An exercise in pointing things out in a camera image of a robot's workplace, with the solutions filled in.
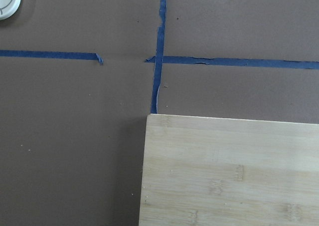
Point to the cream bear serving tray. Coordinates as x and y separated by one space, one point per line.
8 8

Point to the wooden cutting board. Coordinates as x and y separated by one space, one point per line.
204 171

